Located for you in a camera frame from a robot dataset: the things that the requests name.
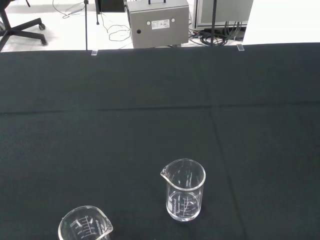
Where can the white framed cabinet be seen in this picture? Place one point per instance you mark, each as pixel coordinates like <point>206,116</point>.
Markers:
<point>225,11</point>

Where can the grey metal control box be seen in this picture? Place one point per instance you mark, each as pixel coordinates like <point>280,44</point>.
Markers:
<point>160,22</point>

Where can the black office chair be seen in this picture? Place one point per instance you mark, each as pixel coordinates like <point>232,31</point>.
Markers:
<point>15,30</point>

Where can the thin black stand pole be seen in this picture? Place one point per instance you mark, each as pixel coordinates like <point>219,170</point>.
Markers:
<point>86,27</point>
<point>213,22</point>

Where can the black bench cloth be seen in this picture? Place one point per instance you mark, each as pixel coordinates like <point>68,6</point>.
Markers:
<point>125,125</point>

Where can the clear plastic cloth clip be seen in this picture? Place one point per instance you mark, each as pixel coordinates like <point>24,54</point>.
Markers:
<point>240,47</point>
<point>94,52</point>

